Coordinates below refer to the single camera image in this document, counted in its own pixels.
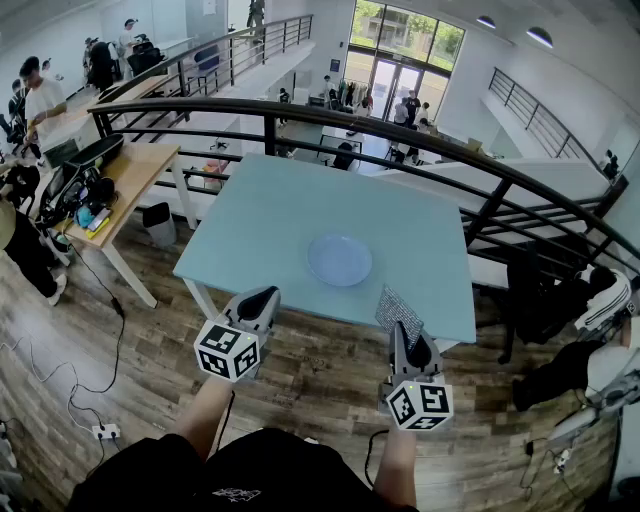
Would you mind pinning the yellow notepad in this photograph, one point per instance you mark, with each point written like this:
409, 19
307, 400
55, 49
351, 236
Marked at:
97, 231

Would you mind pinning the wooden desk with white legs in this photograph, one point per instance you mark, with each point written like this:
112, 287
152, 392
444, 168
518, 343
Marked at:
145, 165

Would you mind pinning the black equipment bundle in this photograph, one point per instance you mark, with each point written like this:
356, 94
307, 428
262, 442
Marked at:
75, 192

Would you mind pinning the teal cloth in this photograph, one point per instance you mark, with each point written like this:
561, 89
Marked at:
84, 216

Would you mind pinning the large light blue plate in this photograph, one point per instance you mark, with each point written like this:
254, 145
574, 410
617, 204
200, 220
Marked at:
340, 260

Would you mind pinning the straight black metal railing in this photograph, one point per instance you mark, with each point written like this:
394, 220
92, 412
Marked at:
550, 119
231, 55

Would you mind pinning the grey scouring sponge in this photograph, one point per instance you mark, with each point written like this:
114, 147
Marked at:
395, 310

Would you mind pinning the dome pendant lamp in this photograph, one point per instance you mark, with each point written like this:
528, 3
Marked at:
486, 21
540, 37

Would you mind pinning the person's left forearm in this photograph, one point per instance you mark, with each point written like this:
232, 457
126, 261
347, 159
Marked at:
205, 415

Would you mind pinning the black hard case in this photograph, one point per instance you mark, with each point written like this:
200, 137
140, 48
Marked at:
100, 150

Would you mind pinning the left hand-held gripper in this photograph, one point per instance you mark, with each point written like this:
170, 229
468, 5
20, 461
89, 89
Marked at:
225, 350

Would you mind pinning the grey waste bin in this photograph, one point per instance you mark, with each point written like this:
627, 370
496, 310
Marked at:
159, 225

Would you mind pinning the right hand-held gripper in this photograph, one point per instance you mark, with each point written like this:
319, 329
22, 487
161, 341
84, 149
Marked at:
420, 405

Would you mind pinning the smartphone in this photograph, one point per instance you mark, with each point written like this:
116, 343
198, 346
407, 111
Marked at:
99, 219

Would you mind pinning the clothes rack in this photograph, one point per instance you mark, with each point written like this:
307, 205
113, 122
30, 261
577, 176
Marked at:
352, 92

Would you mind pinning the person's black t-shirt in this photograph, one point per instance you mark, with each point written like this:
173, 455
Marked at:
275, 475

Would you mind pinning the person's right forearm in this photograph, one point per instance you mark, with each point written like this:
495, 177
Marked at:
397, 465

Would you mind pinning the white power strip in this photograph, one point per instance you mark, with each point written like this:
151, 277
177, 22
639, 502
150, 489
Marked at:
106, 431

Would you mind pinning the large glass entrance window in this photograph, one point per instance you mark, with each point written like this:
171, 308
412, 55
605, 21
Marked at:
405, 40

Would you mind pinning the black office chair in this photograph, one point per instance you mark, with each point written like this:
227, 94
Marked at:
145, 55

